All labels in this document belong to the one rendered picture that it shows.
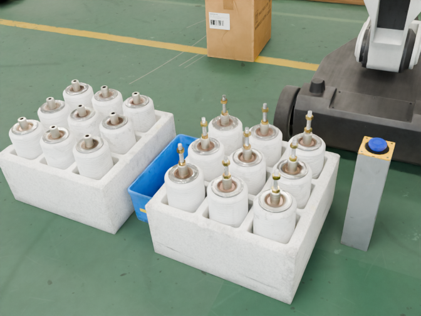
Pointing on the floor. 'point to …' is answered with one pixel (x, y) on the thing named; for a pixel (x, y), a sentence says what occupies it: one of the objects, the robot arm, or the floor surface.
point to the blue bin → (156, 175)
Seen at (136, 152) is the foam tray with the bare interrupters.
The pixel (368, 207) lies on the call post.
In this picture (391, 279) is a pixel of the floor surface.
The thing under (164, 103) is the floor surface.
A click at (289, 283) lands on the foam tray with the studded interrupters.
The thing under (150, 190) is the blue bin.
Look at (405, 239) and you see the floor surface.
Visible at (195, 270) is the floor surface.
